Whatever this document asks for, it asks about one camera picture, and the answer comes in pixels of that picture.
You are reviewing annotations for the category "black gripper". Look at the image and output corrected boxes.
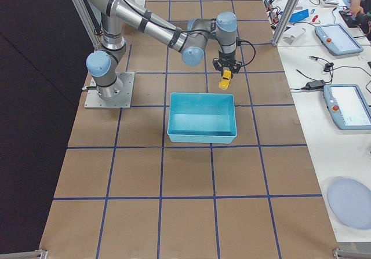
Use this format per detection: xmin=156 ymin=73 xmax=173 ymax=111
xmin=212 ymin=58 xmax=242 ymax=75

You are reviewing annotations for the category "yellow beetle toy car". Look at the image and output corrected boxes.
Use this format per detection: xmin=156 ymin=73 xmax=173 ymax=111
xmin=218 ymin=70 xmax=233 ymax=90

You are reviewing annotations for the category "light blue plastic bin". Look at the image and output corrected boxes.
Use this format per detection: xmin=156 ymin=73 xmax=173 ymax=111
xmin=167 ymin=92 xmax=237 ymax=144

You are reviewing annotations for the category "white cardboard box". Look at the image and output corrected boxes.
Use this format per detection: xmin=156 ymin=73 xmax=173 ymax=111
xmin=282 ymin=26 xmax=306 ymax=45

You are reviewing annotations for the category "black power adapter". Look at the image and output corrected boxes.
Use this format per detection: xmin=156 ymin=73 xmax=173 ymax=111
xmin=305 ymin=79 xmax=326 ymax=90

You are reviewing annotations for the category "far teach pendant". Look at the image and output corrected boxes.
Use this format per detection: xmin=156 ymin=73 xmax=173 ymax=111
xmin=314 ymin=24 xmax=363 ymax=56

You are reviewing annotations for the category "teach pendant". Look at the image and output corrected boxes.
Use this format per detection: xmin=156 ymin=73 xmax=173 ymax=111
xmin=314 ymin=24 xmax=363 ymax=56
xmin=323 ymin=84 xmax=370 ymax=130

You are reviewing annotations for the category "near teach pendant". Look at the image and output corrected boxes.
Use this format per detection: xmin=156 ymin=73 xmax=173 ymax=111
xmin=323 ymin=84 xmax=370 ymax=130

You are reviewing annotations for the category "lavender round plate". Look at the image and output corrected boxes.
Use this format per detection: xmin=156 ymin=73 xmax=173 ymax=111
xmin=328 ymin=178 xmax=370 ymax=230

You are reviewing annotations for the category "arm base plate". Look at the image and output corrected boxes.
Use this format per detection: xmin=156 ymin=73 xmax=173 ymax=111
xmin=133 ymin=0 xmax=146 ymax=8
xmin=84 ymin=72 xmax=135 ymax=109

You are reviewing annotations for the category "aluminium frame post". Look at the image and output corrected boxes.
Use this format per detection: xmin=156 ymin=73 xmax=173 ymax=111
xmin=271 ymin=0 xmax=299 ymax=47

